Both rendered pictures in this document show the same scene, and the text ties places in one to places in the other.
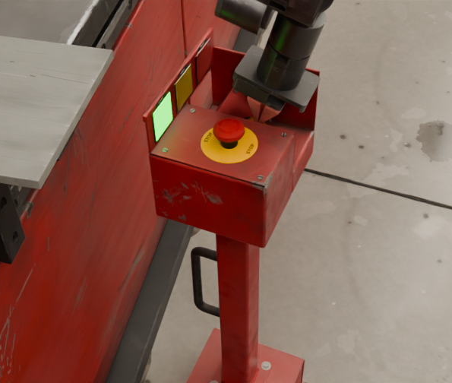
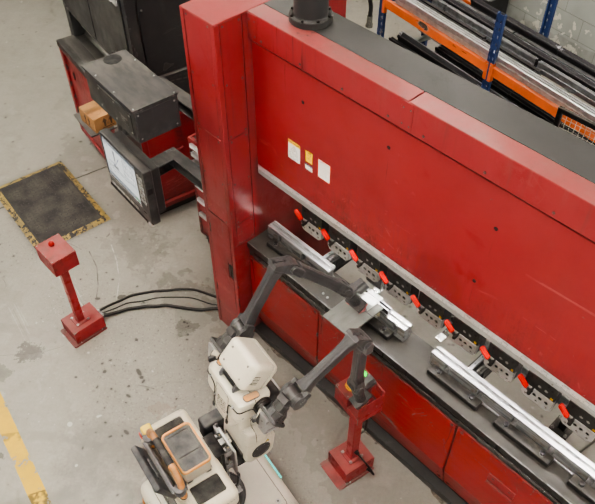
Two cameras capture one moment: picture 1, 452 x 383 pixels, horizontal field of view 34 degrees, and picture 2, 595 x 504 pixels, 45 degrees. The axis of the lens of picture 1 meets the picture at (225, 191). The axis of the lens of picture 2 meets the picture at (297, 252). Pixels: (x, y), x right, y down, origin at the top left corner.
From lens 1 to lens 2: 345 cm
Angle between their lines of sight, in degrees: 74
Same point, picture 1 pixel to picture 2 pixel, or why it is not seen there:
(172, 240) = (426, 475)
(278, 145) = (345, 393)
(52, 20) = (399, 356)
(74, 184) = (374, 367)
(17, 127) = (336, 317)
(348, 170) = not seen: outside the picture
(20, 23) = (402, 350)
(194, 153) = not seen: hidden behind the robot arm
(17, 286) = not seen: hidden behind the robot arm
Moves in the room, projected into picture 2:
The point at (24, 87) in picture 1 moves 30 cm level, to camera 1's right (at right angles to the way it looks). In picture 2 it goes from (346, 321) to (315, 363)
